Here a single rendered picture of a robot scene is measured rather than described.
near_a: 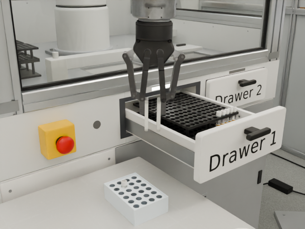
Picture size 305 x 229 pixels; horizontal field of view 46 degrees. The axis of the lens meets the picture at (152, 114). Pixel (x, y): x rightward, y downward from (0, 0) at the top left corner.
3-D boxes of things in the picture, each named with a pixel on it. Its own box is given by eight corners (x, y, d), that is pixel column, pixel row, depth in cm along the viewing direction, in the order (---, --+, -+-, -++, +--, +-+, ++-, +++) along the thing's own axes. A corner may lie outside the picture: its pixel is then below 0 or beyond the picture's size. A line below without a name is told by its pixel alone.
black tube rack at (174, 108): (236, 134, 95) (238, 111, 93) (187, 152, 85) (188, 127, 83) (180, 112, 111) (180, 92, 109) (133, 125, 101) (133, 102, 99)
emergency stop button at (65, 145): (76, 152, 81) (75, 136, 79) (59, 157, 79) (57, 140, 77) (70, 147, 83) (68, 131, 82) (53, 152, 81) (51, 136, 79)
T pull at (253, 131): (271, 133, 80) (272, 127, 79) (249, 142, 76) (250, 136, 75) (258, 128, 83) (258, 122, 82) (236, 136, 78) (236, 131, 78)
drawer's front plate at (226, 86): (264, 98, 130) (268, 68, 126) (208, 115, 114) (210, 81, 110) (260, 97, 132) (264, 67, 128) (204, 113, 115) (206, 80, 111)
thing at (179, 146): (272, 141, 91) (274, 119, 89) (199, 172, 77) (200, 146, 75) (169, 102, 121) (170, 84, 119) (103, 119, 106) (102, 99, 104)
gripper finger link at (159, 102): (156, 97, 80) (160, 97, 80) (156, 126, 82) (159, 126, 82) (157, 101, 77) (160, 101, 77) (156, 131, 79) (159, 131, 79)
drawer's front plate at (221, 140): (281, 147, 92) (287, 107, 88) (199, 185, 75) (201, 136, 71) (275, 145, 93) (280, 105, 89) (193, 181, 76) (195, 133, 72)
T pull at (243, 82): (256, 83, 119) (257, 79, 118) (241, 87, 114) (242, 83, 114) (248, 81, 121) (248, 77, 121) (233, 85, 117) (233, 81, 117)
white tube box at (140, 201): (168, 211, 76) (168, 196, 75) (135, 226, 71) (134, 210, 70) (135, 186, 85) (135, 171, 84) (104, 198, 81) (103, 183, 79)
